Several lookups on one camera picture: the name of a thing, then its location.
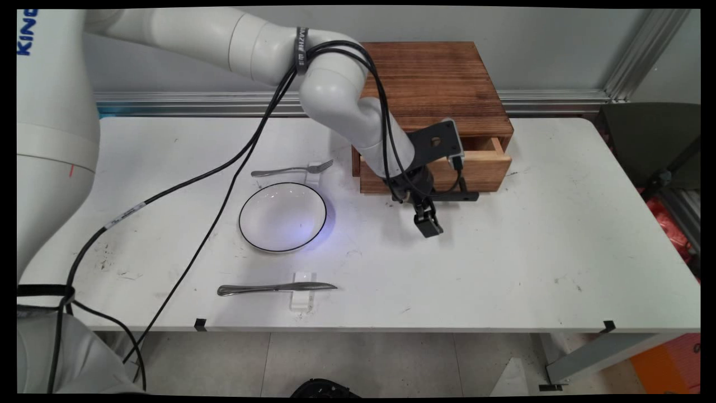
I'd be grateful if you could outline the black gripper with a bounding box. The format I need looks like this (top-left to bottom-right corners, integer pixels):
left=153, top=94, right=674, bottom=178
left=384, top=166, right=444, bottom=238

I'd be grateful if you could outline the wooden drawer cabinet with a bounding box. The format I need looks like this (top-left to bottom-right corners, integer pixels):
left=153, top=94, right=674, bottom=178
left=351, top=42, right=514, bottom=194

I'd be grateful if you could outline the white plate with black rim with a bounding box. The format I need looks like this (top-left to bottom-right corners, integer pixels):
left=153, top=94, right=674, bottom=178
left=238, top=182, right=328, bottom=254

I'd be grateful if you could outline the clear acrylic knife rest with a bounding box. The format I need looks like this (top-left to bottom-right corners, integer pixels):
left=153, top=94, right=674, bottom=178
left=290, top=272, right=317, bottom=313

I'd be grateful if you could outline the silver metal fork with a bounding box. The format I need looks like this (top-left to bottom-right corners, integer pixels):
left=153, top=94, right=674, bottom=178
left=251, top=160, right=335, bottom=179

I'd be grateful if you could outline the silver metal table knife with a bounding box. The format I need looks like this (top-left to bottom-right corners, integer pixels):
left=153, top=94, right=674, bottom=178
left=217, top=282, right=338, bottom=297

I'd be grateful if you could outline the black round object on floor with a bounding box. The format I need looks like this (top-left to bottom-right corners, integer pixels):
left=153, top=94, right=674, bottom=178
left=290, top=378, right=362, bottom=399

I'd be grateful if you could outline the white table leg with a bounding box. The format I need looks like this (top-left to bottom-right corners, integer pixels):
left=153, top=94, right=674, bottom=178
left=538, top=333, right=681, bottom=391

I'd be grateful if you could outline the red bag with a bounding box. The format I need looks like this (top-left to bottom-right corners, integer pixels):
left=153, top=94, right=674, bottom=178
left=638, top=188, right=700, bottom=265

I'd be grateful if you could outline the orange box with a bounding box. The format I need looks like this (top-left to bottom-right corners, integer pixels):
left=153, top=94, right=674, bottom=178
left=631, top=333, right=701, bottom=393

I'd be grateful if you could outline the wooden drawer with black handle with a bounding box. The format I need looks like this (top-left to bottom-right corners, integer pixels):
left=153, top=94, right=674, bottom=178
left=358, top=136, right=512, bottom=203

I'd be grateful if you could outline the black camera mounting bracket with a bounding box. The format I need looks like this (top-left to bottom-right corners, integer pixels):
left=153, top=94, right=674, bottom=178
left=407, top=120, right=460, bottom=165

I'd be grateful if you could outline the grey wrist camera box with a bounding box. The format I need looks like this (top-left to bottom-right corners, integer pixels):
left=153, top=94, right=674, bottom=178
left=446, top=119, right=465, bottom=163

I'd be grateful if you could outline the plain black cable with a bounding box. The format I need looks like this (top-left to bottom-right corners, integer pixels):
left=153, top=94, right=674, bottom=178
left=122, top=39, right=468, bottom=364

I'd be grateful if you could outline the black strap on arm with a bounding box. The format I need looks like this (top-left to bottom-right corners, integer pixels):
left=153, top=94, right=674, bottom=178
left=294, top=27, right=310, bottom=76

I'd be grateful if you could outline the horizontal aluminium frame rail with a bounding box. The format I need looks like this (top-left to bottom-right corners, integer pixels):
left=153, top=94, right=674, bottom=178
left=94, top=90, right=611, bottom=119

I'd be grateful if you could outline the slanted aluminium frame post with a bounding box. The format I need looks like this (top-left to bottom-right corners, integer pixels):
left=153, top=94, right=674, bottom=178
left=603, top=8, right=693, bottom=102

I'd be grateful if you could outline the black cable with white label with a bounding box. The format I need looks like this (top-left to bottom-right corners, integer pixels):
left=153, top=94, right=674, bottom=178
left=46, top=39, right=414, bottom=393

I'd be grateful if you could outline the black strap at arm base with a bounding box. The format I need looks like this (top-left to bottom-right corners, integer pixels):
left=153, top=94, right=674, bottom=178
left=17, top=284, right=76, bottom=310

